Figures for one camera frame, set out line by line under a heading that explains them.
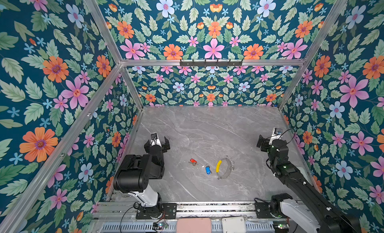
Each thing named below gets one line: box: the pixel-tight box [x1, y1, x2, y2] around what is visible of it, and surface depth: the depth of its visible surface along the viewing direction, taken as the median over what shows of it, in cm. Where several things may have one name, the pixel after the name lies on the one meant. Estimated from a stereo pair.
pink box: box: [176, 217, 212, 233], surface depth 71 cm
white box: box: [221, 216, 246, 233], surface depth 70 cm
